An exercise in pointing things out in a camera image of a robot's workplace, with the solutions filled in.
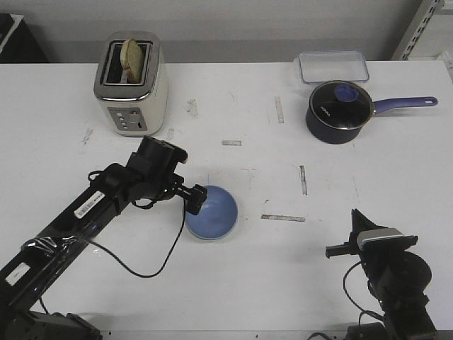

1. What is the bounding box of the dark blue saucepan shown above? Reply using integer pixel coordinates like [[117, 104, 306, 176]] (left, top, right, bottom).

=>
[[306, 96, 438, 145]]

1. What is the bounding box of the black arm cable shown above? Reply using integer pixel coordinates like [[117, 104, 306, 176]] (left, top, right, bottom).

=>
[[307, 260, 385, 340], [38, 191, 187, 316]]

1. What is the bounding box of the black object top left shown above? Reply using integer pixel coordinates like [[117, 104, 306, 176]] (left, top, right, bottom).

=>
[[1, 13, 49, 64]]

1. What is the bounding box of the white metal shelf rack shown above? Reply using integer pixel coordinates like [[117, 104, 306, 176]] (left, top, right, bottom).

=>
[[391, 1, 452, 74]]

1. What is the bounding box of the glass pot lid blue knob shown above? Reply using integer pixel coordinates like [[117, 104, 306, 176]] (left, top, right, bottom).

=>
[[309, 81, 374, 130]]

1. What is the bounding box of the blue bowl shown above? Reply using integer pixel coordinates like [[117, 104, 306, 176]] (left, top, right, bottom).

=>
[[185, 185, 239, 240]]

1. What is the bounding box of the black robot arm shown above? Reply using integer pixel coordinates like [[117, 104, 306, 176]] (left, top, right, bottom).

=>
[[1, 137, 207, 339], [326, 209, 437, 339]]

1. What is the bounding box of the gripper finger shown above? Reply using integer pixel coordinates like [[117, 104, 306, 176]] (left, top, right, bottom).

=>
[[350, 208, 364, 241], [185, 184, 207, 215], [362, 215, 384, 232]]

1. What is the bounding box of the clear plastic food container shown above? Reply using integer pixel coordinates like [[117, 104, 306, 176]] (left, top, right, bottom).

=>
[[293, 50, 369, 84]]

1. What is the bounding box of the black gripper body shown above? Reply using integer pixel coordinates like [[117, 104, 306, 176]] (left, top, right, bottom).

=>
[[325, 234, 418, 262], [126, 136, 187, 209]]

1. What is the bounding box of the cream and chrome toaster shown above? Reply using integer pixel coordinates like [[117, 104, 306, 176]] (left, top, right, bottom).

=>
[[93, 31, 168, 137]]

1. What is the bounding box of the toast slice in toaster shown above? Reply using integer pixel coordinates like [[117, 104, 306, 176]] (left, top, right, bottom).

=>
[[120, 39, 144, 84]]

